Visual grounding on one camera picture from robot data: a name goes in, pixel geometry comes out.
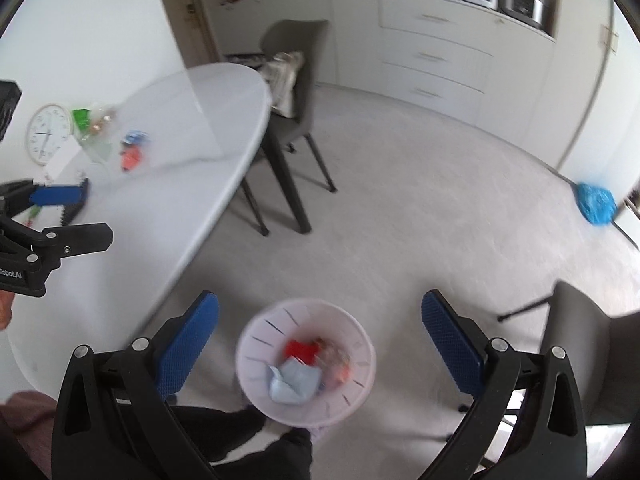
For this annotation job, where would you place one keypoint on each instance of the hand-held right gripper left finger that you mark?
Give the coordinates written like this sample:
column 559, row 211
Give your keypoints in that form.
column 187, row 345

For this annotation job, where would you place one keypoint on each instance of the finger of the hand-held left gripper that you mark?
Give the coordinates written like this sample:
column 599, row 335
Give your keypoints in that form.
column 75, row 240
column 55, row 195

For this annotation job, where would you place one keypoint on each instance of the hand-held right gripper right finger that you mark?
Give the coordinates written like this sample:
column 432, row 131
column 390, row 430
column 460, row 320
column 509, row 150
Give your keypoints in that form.
column 452, row 345

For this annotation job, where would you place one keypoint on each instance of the white waste bin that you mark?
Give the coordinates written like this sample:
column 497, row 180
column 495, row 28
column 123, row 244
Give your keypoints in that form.
column 260, row 340

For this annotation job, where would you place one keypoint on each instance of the red plastic wrapper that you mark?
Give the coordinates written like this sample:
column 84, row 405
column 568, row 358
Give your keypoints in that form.
column 300, row 350

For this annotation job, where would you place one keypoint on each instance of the blue face mask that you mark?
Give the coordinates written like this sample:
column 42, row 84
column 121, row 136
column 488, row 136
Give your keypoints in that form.
column 295, row 382

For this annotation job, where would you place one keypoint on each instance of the person's left hand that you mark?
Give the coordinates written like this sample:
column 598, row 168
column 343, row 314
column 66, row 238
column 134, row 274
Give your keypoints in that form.
column 4, row 310

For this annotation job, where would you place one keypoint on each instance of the black foam net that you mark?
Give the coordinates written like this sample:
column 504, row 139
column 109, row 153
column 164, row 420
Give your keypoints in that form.
column 75, row 212

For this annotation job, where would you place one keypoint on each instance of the green and red wrapper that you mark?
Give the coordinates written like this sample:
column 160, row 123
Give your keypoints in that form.
column 34, row 214

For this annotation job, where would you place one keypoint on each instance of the white card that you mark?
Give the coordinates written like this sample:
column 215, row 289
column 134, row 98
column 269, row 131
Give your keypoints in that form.
column 65, row 157

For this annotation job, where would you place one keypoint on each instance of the clear plastic snack bag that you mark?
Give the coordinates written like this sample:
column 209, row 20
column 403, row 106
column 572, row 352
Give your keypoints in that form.
column 100, row 127

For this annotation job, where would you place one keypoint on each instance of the green snack packet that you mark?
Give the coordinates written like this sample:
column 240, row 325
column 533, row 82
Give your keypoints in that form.
column 81, row 117

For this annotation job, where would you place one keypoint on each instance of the orange wrapper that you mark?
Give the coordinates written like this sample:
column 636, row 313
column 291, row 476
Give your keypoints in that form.
column 131, row 158

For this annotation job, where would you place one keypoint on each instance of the blue and white wrapper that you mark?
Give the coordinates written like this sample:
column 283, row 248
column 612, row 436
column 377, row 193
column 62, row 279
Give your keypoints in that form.
column 136, row 136

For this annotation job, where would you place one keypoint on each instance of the grey dining chair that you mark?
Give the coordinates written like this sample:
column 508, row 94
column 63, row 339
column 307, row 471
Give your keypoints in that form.
column 300, row 35
column 580, row 350

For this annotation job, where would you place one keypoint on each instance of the person's dark trousers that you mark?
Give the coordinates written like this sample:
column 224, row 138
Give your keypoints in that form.
column 280, row 460

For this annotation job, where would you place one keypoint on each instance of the person's maroon garment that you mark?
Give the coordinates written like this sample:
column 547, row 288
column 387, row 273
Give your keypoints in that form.
column 20, row 435

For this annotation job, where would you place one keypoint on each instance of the blue plastic bag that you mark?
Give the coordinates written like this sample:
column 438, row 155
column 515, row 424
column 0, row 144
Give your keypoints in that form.
column 595, row 202

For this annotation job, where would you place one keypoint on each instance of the row of shoes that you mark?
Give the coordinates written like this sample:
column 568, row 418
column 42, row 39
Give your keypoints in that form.
column 245, row 59

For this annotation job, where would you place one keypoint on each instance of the beige cloth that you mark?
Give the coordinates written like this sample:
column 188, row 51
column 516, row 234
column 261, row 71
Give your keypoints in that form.
column 282, row 77

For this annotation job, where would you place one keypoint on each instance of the white tall cupboard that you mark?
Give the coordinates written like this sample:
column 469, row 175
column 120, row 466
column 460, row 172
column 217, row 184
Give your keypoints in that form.
column 585, row 100

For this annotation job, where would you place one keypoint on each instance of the white drawer cabinet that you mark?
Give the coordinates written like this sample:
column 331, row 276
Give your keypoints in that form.
column 440, row 55

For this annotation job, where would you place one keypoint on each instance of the tall white wardrobe cabinet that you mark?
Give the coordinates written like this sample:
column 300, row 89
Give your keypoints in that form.
column 350, row 20

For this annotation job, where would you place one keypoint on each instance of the silver countertop oven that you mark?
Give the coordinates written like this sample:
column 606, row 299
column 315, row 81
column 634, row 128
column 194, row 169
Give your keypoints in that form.
column 525, row 5

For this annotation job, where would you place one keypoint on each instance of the round white wall clock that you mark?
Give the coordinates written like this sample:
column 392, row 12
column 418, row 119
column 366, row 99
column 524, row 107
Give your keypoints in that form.
column 47, row 132

